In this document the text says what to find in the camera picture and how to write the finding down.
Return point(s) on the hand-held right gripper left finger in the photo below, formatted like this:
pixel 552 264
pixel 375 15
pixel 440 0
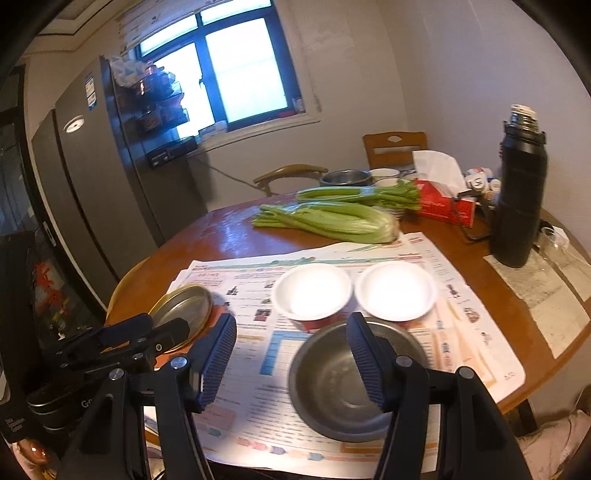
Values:
pixel 217 360

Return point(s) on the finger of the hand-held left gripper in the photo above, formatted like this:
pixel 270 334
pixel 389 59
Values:
pixel 166 337
pixel 124 330

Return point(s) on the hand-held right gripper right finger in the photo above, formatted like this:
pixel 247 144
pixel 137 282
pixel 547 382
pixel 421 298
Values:
pixel 364 364

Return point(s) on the round steel plate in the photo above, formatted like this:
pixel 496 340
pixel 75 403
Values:
pixel 184 309

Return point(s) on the steel bowl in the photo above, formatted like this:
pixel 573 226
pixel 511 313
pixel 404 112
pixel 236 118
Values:
pixel 323 383

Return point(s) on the printed newspaper sheets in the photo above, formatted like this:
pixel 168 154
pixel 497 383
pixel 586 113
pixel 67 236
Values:
pixel 249 286

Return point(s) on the red paper bowl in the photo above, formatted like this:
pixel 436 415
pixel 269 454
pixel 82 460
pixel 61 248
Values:
pixel 395 288
pixel 309 288

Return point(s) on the celery bunch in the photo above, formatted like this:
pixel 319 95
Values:
pixel 332 221
pixel 360 194

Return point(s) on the grey refrigerator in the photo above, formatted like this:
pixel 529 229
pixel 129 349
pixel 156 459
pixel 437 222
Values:
pixel 92 184

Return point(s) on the red tissue box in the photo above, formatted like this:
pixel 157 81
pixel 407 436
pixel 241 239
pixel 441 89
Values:
pixel 438 203

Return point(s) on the black box on windowsill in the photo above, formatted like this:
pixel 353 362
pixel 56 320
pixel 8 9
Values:
pixel 171 152

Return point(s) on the grey paper mat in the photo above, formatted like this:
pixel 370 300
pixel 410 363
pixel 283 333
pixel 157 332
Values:
pixel 531 286

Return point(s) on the steel basin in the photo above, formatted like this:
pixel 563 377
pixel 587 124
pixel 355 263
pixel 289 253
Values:
pixel 346 177

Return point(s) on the white ceramic bowl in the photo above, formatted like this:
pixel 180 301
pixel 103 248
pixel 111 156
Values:
pixel 385 174

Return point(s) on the patterned small bowl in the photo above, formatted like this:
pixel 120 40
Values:
pixel 410 176

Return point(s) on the curved-back wooden chair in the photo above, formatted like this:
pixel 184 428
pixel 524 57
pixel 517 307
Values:
pixel 291 171

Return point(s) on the pale cloth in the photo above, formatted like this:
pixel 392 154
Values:
pixel 554 443

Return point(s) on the small white bottles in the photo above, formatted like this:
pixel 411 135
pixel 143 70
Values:
pixel 478 177

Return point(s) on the black thermos bottle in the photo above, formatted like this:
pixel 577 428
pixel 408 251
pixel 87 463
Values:
pixel 517 207

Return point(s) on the black rack with packets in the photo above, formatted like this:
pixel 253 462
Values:
pixel 157 106

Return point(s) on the clear glass cup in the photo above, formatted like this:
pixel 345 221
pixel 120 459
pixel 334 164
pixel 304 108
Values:
pixel 554 240

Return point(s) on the slatted wooden chair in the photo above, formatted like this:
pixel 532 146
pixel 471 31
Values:
pixel 392 138

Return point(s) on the small jar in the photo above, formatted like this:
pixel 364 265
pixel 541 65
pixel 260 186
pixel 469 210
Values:
pixel 298 105

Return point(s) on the window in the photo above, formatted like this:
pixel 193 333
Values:
pixel 240 69

